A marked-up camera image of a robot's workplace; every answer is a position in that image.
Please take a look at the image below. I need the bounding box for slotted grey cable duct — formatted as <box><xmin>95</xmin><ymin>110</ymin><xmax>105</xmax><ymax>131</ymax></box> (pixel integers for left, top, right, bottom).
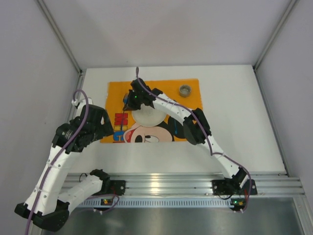
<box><xmin>80</xmin><ymin>197</ymin><xmax>247</xmax><ymax>209</ymax></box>

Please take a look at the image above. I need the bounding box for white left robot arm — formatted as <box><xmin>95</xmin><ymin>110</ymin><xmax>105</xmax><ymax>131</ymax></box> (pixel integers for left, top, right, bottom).
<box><xmin>14</xmin><ymin>104</ymin><xmax>113</xmax><ymax>232</ymax></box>

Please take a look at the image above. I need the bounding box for small grey cup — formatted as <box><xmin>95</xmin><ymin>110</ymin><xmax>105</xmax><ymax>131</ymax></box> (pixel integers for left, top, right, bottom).
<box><xmin>179</xmin><ymin>84</ymin><xmax>192</xmax><ymax>98</ymax></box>

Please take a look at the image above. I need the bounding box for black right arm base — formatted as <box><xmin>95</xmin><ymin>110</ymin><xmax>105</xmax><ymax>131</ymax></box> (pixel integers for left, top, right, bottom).
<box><xmin>212</xmin><ymin>168</ymin><xmax>258</xmax><ymax>196</ymax></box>

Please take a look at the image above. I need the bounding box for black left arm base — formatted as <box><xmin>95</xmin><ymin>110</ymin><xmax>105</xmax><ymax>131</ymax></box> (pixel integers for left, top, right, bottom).
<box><xmin>90</xmin><ymin>169</ymin><xmax>126</xmax><ymax>196</ymax></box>

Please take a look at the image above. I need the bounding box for orange Mickey Mouse placemat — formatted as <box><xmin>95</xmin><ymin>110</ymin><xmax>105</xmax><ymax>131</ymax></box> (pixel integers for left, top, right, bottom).
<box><xmin>100</xmin><ymin>78</ymin><xmax>203</xmax><ymax>143</ymax></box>

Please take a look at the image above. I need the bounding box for aluminium mounting rail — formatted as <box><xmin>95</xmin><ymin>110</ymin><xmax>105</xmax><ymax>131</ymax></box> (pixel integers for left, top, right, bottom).
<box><xmin>61</xmin><ymin>172</ymin><xmax>306</xmax><ymax>197</ymax></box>

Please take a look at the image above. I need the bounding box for cream round plate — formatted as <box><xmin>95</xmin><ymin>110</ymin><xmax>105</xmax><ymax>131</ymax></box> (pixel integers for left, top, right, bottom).
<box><xmin>132</xmin><ymin>104</ymin><xmax>167</xmax><ymax>127</ymax></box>

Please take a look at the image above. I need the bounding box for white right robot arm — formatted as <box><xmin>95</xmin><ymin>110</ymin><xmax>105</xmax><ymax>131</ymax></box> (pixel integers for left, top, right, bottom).
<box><xmin>124</xmin><ymin>78</ymin><xmax>251</xmax><ymax>187</ymax></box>

